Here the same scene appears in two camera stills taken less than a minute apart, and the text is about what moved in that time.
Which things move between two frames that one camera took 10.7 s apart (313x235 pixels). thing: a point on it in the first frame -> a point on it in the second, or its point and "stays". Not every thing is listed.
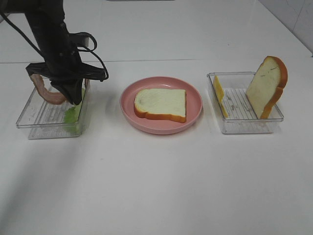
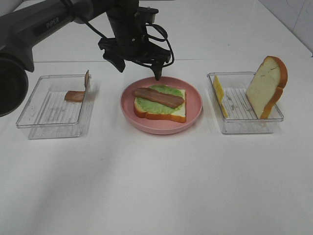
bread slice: (266, 84) stays
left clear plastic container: (45, 120) stays
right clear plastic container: (242, 117) stays
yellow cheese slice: (220, 94) stays
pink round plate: (193, 102) stays
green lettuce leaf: (71, 122) -> (147, 105)
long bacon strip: (55, 98) -> (168, 100)
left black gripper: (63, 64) -> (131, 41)
